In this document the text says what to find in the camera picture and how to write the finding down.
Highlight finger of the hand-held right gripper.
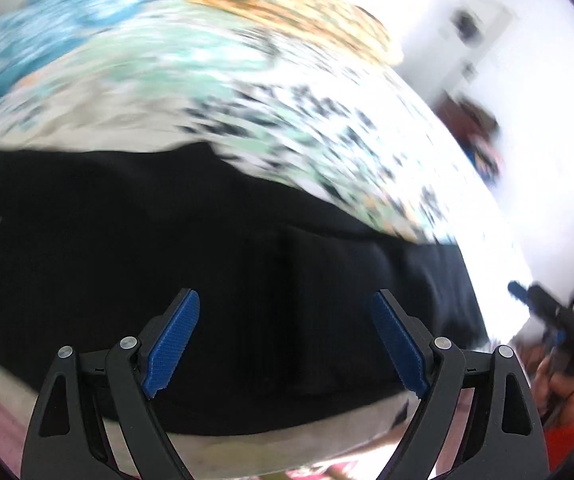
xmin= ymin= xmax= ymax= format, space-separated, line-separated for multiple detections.
xmin=508 ymin=281 xmax=574 ymax=325

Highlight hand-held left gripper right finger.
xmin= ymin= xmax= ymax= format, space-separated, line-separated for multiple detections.
xmin=371 ymin=290 xmax=550 ymax=480

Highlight person's right hand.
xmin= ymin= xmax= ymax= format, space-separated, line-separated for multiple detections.
xmin=534 ymin=345 xmax=574 ymax=427

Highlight dark round hanging object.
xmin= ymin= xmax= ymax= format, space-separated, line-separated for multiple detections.
xmin=453 ymin=7 xmax=484 ymax=42

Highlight floral bed sheet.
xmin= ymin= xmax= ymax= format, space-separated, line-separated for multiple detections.
xmin=0 ymin=20 xmax=528 ymax=471

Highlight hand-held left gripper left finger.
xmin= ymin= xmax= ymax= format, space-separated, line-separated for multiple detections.
xmin=20 ymin=288 xmax=201 ymax=480

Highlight black pants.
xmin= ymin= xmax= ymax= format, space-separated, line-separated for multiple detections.
xmin=0 ymin=142 xmax=488 ymax=436

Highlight brown wooden cabinet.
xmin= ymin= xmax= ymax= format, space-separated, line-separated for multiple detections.
xmin=437 ymin=90 xmax=506 ymax=187

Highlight orange floral pillow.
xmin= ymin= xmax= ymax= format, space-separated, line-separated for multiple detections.
xmin=182 ymin=0 xmax=403 ymax=67

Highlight large blue patterned pillow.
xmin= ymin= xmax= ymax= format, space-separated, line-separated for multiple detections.
xmin=0 ymin=15 xmax=98 ymax=116

